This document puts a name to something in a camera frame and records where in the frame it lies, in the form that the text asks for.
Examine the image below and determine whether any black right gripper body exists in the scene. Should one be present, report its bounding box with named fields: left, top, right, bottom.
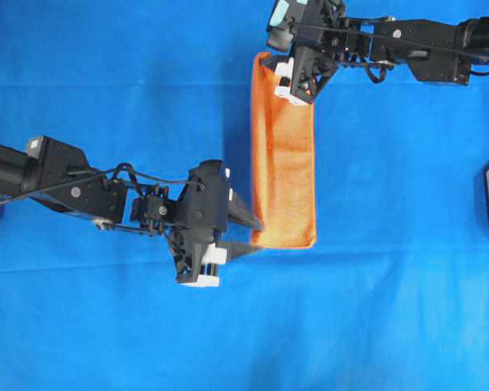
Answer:
left=273, top=1, right=369, bottom=105

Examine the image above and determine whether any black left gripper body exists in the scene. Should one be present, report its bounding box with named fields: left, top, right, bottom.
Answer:
left=167, top=160, right=231, bottom=288

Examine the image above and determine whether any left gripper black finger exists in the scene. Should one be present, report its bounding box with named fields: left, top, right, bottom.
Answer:
left=219, top=241, right=262, bottom=261
left=227, top=188, right=264, bottom=231

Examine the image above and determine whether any orange towel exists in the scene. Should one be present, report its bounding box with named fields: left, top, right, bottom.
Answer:
left=250, top=52, right=317, bottom=249

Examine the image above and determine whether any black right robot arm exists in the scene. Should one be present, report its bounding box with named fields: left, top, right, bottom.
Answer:
left=261, top=1, right=489, bottom=105

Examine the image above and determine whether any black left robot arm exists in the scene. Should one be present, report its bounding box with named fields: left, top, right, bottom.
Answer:
left=0, top=136, right=263, bottom=288

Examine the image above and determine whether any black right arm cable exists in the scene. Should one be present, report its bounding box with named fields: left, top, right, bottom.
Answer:
left=297, top=22, right=489, bottom=85

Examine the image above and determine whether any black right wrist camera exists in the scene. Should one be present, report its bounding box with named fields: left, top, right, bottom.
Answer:
left=267, top=0, right=307, bottom=52

